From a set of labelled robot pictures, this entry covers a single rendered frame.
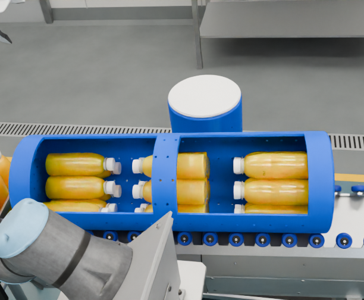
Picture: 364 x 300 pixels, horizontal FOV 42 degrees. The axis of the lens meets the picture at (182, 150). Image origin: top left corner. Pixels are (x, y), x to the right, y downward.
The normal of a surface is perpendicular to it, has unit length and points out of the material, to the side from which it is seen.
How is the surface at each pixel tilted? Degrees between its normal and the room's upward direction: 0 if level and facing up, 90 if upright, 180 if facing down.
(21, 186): 51
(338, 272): 70
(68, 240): 42
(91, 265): 32
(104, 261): 24
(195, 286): 0
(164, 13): 76
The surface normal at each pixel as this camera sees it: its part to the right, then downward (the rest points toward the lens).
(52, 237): 0.47, -0.30
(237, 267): -0.13, 0.36
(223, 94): -0.10, -0.76
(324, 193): -0.14, 0.11
